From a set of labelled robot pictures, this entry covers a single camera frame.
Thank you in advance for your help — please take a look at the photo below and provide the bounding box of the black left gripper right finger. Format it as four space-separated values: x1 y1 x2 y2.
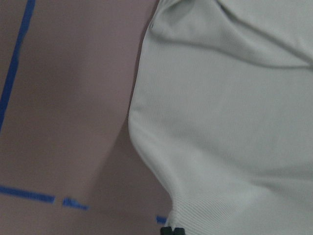
174 228 185 235

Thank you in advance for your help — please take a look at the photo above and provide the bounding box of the olive green long-sleeve shirt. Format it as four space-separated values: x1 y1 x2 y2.
129 0 313 235

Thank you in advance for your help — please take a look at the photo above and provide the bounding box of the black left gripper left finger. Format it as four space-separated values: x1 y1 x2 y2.
160 227 173 235

